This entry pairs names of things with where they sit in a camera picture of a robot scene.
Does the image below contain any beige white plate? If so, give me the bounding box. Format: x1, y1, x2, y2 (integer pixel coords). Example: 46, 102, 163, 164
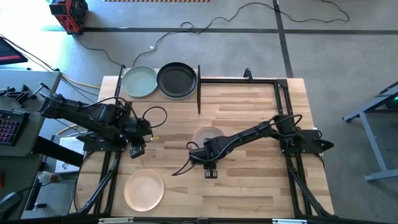
192, 125, 225, 147

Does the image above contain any blue-green plate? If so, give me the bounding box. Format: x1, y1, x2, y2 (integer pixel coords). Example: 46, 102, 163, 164
121, 65, 159, 99

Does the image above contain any pale pink plate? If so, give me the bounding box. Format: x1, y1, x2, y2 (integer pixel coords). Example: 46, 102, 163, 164
123, 169, 165, 213

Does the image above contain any large black plate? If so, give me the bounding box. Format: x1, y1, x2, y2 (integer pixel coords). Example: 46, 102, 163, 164
156, 62, 198, 100

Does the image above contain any white box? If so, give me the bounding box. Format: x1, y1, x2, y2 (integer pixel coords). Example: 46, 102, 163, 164
54, 135, 93, 174

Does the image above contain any black metal beam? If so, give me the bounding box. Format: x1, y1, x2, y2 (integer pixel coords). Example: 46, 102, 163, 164
30, 136, 85, 168

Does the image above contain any clear plastic bottle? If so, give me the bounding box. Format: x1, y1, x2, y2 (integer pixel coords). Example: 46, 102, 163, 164
36, 170, 63, 184

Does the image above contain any grey desk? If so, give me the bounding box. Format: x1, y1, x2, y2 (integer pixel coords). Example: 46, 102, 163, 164
0, 68, 63, 158

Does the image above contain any black desk clamp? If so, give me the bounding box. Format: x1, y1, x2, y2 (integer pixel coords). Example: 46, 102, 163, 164
0, 81, 50, 106

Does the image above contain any black keyboard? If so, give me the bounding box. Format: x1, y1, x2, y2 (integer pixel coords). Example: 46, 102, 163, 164
0, 108, 31, 147

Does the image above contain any red and black power station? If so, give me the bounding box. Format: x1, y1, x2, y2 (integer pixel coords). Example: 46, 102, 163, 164
49, 0, 89, 35

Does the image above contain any grey metal stand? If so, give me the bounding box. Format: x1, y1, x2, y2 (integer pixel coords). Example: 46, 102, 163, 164
341, 81, 398, 182

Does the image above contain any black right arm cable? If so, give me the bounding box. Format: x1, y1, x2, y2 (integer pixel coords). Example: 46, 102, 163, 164
171, 113, 304, 177

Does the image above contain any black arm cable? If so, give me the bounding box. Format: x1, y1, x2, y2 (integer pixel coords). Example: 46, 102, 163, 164
79, 96, 168, 130
171, 113, 304, 177

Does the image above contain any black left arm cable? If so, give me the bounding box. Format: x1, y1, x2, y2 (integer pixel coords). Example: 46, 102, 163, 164
79, 96, 168, 130

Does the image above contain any tan cable hoop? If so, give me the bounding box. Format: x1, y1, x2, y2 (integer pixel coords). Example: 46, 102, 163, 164
55, 122, 94, 138

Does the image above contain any yellow floor cable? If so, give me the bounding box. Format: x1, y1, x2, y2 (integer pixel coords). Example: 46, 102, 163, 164
60, 73, 102, 90

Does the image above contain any silver metal bracket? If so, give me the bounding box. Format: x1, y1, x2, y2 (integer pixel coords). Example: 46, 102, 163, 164
272, 218, 308, 224
98, 217, 134, 224

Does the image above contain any black floor cable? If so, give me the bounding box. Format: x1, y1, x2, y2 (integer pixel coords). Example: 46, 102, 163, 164
73, 33, 125, 68
132, 1, 351, 68

